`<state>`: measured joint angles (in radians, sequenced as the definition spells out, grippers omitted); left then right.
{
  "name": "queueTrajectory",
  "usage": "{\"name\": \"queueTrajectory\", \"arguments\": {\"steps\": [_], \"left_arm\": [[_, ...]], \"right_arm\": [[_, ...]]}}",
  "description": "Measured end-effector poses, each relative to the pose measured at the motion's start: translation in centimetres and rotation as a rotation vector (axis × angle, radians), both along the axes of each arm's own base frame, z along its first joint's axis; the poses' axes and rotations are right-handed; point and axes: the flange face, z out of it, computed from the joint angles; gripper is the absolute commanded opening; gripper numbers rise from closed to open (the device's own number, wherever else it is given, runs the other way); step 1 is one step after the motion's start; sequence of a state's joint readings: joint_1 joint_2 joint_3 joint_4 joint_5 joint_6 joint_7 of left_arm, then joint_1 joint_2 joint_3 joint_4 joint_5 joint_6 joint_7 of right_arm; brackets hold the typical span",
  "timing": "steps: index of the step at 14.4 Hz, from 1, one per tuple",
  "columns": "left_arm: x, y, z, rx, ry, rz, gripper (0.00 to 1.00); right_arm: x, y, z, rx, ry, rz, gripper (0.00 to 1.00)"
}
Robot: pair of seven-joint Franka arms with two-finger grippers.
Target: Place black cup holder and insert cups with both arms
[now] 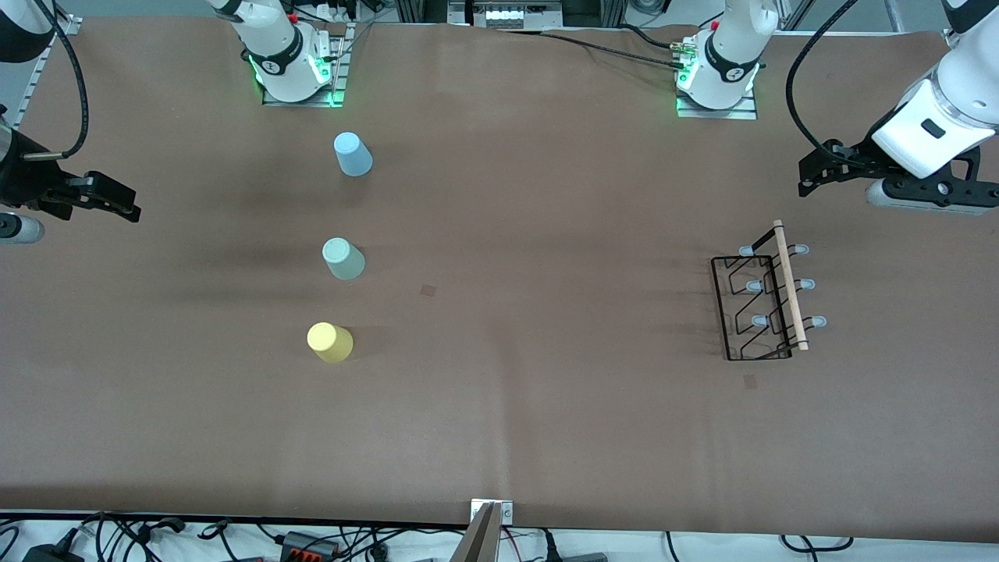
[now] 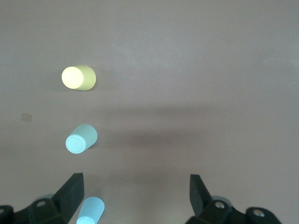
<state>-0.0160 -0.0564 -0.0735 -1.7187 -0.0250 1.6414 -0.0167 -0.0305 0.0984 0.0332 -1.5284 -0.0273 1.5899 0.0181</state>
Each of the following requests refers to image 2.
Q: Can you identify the sage green cup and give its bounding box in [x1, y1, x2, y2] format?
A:
[65, 124, 98, 154]

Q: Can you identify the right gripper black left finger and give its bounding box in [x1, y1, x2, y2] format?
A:
[0, 172, 84, 224]

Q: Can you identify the brown table cover sheet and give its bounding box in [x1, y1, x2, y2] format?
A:
[0, 0, 299, 224]

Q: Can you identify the light blue cup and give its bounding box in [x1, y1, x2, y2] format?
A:
[76, 196, 105, 224]

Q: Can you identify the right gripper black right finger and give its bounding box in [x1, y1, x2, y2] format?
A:
[185, 174, 280, 224]

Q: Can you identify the yellow cup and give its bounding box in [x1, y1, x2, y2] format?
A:
[61, 65, 97, 91]

